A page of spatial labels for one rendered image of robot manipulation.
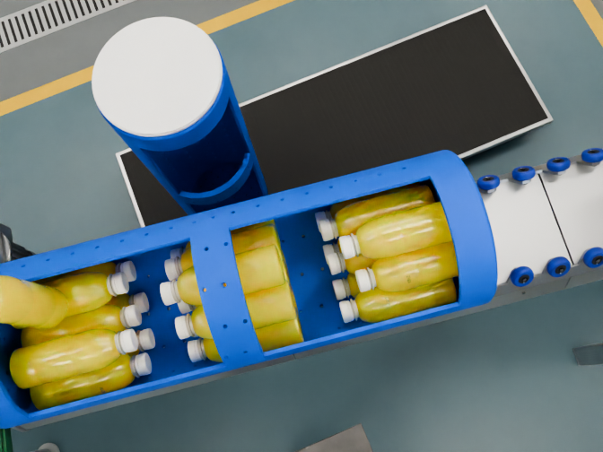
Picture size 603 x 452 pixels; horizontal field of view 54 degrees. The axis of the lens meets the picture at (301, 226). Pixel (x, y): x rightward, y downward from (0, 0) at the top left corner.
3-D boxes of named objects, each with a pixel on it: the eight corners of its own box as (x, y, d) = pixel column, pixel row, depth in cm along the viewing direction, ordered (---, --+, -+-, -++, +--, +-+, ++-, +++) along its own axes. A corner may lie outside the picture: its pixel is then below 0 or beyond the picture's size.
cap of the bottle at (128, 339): (126, 357, 103) (136, 354, 103) (118, 344, 100) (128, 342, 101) (127, 339, 106) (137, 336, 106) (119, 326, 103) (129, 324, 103)
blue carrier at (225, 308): (475, 314, 117) (516, 283, 89) (40, 428, 115) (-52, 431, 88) (430, 184, 125) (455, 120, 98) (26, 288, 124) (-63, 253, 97)
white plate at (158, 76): (65, 92, 125) (66, 95, 126) (169, 159, 120) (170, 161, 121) (144, -5, 130) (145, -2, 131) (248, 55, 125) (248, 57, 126)
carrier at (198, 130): (172, 211, 210) (238, 254, 205) (65, 96, 126) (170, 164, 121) (219, 147, 216) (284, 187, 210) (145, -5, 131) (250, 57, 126)
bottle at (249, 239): (273, 226, 103) (168, 253, 103) (283, 265, 104) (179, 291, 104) (273, 221, 110) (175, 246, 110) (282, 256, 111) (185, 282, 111)
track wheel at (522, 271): (536, 268, 115) (531, 262, 117) (513, 274, 115) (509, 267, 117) (535, 285, 118) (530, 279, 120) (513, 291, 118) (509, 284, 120)
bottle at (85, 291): (-1, 293, 103) (104, 266, 103) (19, 289, 110) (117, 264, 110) (10, 333, 103) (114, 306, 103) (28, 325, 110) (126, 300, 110)
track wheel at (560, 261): (573, 259, 115) (568, 252, 117) (551, 265, 115) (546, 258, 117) (572, 275, 118) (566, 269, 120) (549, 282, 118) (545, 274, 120)
